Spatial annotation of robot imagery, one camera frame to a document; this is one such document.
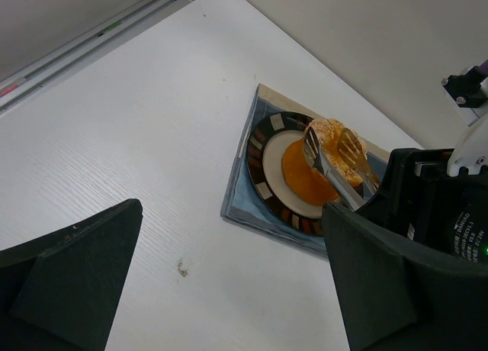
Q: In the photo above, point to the golden braided bread bun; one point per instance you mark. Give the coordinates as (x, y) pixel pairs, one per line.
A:
(307, 183)

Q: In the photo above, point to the aluminium table edge rail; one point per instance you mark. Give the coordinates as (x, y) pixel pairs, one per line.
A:
(35, 76)

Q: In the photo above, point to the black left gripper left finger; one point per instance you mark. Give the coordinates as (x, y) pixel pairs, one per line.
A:
(61, 291)

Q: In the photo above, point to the black rimmed beige plate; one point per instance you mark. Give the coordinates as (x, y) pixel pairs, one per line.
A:
(264, 151)

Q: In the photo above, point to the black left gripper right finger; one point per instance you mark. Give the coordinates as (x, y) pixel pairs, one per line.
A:
(396, 294)

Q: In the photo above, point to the steel serving tongs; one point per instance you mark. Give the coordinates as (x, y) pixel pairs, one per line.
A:
(350, 148)

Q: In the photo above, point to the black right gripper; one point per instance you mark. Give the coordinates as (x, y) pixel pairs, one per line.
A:
(418, 200)

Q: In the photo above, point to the blue striped cloth placemat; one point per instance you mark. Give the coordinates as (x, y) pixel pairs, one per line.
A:
(241, 203)

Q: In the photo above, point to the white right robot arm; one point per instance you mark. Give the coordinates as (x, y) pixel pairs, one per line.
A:
(468, 92)

